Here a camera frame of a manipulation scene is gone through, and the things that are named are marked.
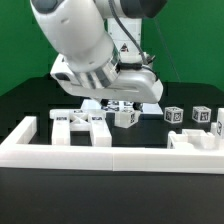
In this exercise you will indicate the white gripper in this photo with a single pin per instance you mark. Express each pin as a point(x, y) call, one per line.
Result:
point(138, 86)

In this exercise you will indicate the white chair seat part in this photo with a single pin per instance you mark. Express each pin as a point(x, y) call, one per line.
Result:
point(194, 139)

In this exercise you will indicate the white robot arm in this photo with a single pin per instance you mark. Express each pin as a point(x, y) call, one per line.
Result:
point(98, 45)

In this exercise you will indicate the white chair back part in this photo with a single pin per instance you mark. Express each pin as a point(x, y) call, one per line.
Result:
point(66, 121)

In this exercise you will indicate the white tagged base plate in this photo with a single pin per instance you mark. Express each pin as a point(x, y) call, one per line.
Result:
point(115, 106)

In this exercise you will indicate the white U-shaped fence frame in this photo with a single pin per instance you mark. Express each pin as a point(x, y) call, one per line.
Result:
point(16, 151)

